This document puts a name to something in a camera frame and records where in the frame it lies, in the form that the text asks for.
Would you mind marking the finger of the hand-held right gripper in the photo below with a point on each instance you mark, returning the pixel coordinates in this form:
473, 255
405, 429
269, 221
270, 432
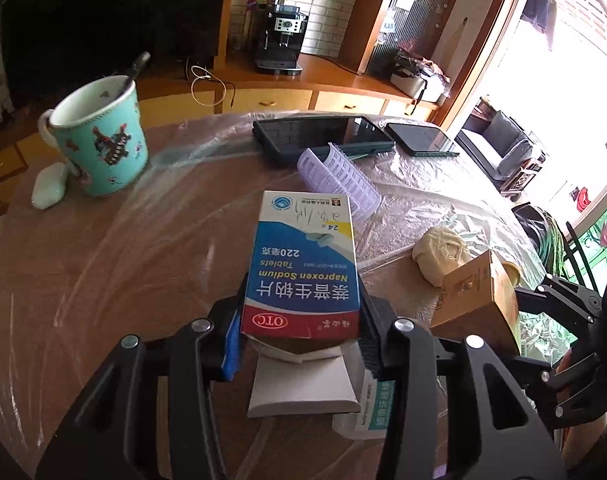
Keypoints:
571, 385
563, 292

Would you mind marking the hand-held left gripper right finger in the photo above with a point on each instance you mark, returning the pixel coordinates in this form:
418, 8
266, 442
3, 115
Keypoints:
368, 347

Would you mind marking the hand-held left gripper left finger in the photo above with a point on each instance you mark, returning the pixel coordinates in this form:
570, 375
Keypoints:
231, 355

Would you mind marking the brown cardboard box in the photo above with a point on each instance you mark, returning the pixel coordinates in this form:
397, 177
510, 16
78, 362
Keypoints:
476, 305

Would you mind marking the blue and white medicine box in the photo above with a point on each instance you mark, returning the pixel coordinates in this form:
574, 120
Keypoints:
303, 270

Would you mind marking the beige paper ball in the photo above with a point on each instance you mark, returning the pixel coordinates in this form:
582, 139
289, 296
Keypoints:
441, 255

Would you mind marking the white packet with green label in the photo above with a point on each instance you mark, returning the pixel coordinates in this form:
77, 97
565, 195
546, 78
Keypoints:
371, 410

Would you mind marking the grey sofa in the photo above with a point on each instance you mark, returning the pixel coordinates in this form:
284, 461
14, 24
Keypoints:
498, 152

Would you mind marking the dark green smartphone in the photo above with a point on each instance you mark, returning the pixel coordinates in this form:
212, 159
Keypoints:
421, 137

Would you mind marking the large dark tablet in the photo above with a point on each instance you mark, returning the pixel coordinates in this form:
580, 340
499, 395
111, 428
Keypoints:
313, 135

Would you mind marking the teal patterned mug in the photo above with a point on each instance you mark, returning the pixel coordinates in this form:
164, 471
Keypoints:
103, 150

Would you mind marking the white earbuds case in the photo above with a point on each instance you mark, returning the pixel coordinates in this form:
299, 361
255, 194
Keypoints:
49, 187

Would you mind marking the white basket with bag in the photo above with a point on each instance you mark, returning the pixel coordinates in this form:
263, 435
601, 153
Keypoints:
418, 77

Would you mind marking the hanging dark clothes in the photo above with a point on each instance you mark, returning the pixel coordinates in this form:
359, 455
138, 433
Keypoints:
538, 5

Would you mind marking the metal spoon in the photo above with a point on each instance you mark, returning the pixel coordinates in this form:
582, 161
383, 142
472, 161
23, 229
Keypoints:
133, 72

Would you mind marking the black coffee machine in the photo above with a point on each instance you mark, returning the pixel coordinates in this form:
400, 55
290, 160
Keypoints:
281, 35

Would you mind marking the black television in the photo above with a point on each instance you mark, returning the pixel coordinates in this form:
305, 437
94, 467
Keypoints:
108, 25

